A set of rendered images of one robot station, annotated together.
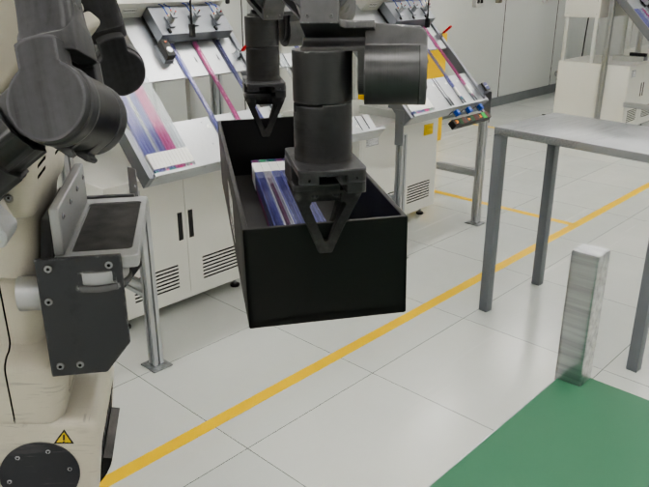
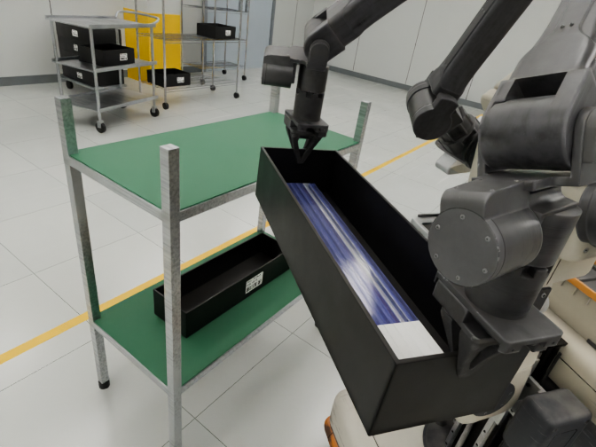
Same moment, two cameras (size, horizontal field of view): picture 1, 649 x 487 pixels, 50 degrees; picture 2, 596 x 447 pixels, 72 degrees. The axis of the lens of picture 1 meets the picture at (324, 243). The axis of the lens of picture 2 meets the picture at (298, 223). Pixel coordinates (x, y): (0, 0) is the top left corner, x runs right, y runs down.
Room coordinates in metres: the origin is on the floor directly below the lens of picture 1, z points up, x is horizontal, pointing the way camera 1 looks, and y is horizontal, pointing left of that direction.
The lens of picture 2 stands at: (1.50, -0.14, 1.42)
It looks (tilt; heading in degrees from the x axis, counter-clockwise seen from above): 29 degrees down; 169
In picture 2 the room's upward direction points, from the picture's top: 9 degrees clockwise
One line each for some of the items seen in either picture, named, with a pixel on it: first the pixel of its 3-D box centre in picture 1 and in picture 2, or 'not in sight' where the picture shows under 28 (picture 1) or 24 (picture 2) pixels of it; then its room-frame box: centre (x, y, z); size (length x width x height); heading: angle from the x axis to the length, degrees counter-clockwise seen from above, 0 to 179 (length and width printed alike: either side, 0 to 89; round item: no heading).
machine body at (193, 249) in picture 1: (143, 224); not in sight; (2.96, 0.81, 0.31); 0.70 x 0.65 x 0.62; 137
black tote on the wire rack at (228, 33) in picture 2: not in sight; (216, 30); (-4.35, -0.43, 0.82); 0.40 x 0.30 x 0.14; 142
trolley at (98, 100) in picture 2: not in sight; (111, 68); (-2.94, -1.36, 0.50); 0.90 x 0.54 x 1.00; 151
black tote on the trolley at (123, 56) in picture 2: not in sight; (106, 54); (-2.91, -1.38, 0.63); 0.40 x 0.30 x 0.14; 151
